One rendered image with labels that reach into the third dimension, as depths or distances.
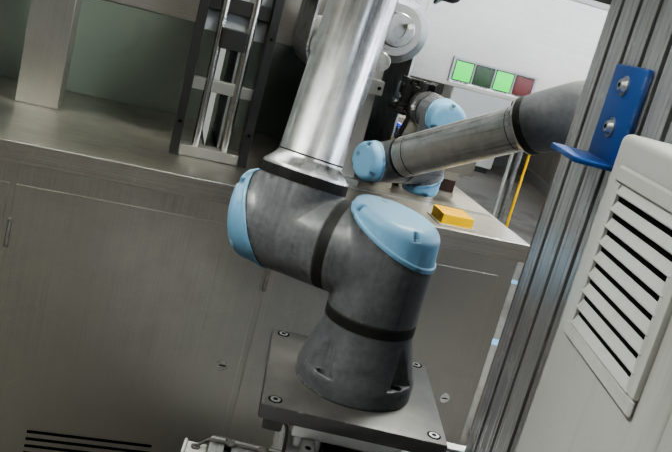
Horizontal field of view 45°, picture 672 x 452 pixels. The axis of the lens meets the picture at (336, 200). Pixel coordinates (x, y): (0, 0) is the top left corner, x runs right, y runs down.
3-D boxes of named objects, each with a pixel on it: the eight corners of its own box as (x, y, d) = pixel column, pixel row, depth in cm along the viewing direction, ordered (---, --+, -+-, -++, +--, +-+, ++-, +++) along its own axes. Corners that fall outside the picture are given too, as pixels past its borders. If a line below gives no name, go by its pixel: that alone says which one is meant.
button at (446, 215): (440, 224, 164) (443, 213, 164) (430, 214, 171) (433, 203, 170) (471, 230, 166) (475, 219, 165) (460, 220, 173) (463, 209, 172)
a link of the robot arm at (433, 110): (423, 141, 152) (436, 97, 151) (408, 130, 163) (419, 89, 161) (461, 150, 154) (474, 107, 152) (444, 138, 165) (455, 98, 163)
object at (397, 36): (377, 20, 175) (408, 7, 175) (375, 19, 177) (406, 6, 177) (388, 52, 177) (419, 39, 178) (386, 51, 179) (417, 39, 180)
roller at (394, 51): (365, 48, 178) (379, -4, 175) (342, 38, 202) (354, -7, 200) (413, 61, 181) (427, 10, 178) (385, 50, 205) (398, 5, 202)
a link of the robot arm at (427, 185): (380, 185, 159) (395, 131, 156) (417, 186, 167) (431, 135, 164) (408, 198, 153) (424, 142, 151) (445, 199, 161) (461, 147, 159)
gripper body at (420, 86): (432, 81, 178) (450, 89, 167) (422, 119, 180) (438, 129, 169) (400, 73, 176) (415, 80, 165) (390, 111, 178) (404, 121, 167)
